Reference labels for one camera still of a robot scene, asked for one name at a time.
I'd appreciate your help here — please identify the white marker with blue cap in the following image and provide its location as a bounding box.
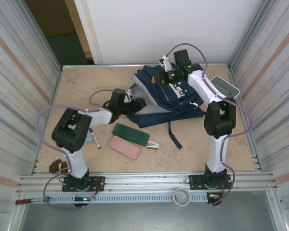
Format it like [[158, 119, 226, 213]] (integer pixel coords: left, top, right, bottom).
[[88, 127, 102, 149]]

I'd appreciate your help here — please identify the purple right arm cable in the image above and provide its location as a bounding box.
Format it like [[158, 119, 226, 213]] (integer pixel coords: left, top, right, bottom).
[[165, 42, 253, 207]]

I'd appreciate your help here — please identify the slotted grey cable duct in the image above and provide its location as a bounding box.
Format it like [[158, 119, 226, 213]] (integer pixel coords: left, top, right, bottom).
[[45, 193, 211, 203]]

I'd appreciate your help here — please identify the white grey tissue box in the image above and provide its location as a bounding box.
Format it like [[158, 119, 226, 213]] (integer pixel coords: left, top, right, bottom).
[[210, 76, 241, 99]]

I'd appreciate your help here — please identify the green pencil case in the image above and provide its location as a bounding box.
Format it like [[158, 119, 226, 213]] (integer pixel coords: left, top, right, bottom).
[[112, 122, 150, 147]]

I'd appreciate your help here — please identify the navy blue backpack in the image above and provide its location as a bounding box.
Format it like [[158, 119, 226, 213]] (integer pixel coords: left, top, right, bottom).
[[127, 64, 207, 150]]

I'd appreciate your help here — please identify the pink pencil case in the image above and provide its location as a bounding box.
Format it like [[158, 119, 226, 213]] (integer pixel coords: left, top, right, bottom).
[[108, 135, 142, 161]]

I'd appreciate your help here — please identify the aluminium mounting rail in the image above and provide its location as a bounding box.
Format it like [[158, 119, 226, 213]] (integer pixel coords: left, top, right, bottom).
[[15, 171, 279, 195]]

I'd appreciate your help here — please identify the red handled tool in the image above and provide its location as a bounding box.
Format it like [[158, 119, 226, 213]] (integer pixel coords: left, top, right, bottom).
[[15, 197, 50, 205]]

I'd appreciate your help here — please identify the brown block with string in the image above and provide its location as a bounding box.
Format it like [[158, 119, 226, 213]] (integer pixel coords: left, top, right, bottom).
[[49, 158, 72, 174]]

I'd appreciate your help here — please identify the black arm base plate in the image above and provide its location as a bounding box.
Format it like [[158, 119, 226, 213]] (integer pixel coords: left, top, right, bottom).
[[62, 176, 105, 193], [188, 175, 232, 191]]

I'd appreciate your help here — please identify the pink stapler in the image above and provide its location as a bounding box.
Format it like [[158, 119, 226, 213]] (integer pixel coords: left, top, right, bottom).
[[146, 140, 160, 150]]

